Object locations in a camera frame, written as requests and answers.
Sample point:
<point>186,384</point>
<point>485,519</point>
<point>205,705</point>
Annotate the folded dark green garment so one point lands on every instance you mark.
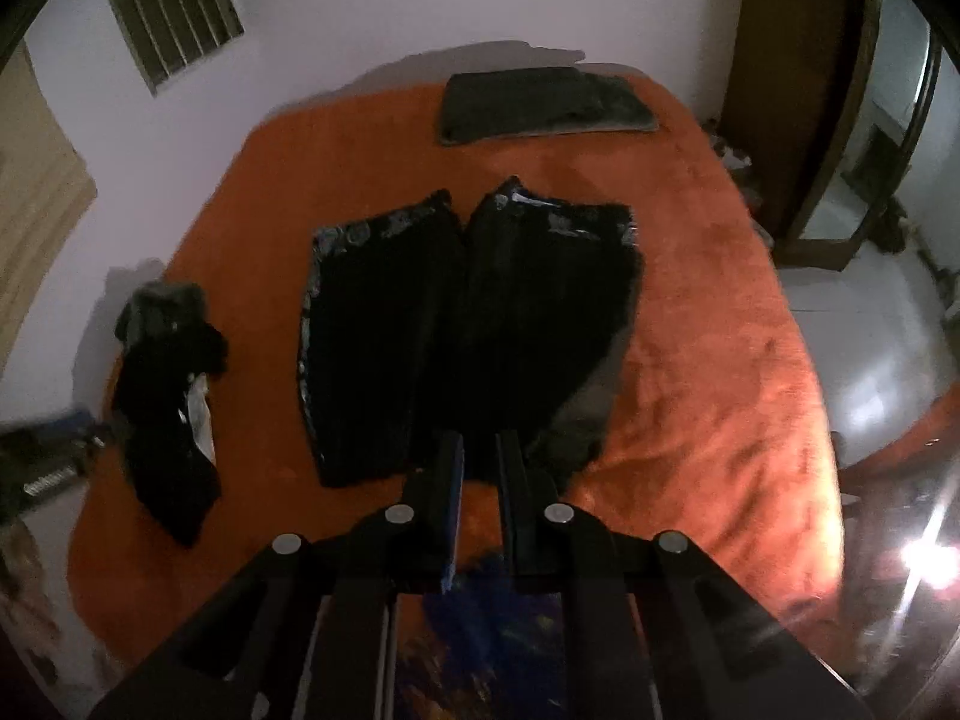
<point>517,101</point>

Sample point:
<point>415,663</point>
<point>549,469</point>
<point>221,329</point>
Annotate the crumpled grey-green garment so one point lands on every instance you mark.
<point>161,307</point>

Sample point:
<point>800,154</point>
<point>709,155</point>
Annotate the brown wooden wardrobe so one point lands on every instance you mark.
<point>795,90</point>

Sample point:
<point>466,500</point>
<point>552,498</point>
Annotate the black garment with white print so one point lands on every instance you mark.
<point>169,450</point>

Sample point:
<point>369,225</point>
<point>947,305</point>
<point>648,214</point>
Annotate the dark colourful printed cloth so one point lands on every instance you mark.
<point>480,645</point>

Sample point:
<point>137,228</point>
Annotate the black printed pants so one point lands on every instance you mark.
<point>420,330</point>

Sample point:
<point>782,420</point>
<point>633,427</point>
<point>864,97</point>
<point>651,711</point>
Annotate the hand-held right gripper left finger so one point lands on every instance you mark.
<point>452,510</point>

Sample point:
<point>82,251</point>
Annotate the folded grey garment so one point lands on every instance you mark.
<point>626,109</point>

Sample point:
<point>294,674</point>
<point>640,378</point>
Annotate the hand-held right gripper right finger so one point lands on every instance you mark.
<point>514,495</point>

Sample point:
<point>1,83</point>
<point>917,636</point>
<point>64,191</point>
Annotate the arched mirror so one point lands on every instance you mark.
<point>892,135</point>

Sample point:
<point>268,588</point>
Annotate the beige striped curtain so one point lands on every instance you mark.
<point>37,195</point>

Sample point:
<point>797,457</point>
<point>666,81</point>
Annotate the orange fleece blanket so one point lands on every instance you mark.
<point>712,390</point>

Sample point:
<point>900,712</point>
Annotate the dark shoes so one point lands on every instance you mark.
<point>892,229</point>

